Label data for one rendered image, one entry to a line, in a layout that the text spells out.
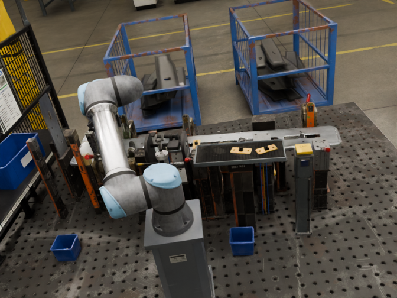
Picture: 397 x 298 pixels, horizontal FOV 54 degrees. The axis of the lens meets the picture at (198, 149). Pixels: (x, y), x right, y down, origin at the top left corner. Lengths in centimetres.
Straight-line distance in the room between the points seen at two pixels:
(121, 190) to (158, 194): 12
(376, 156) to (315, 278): 94
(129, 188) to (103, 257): 75
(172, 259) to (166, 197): 26
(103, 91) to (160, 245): 59
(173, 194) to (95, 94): 47
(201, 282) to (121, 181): 52
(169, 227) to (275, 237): 67
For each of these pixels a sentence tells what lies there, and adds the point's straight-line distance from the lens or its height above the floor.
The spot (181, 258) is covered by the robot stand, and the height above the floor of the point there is 101.
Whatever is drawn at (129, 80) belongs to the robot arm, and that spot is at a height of 152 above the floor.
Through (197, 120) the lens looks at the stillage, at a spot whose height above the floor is 18.
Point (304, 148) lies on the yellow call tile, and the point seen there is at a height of 116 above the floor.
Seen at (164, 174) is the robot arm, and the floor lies 133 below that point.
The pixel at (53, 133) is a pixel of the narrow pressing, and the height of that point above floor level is 114.
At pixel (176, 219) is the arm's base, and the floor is 116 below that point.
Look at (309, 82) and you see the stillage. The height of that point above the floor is 16.
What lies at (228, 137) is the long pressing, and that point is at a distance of 203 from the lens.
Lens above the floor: 207
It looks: 33 degrees down
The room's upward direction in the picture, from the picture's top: 9 degrees counter-clockwise
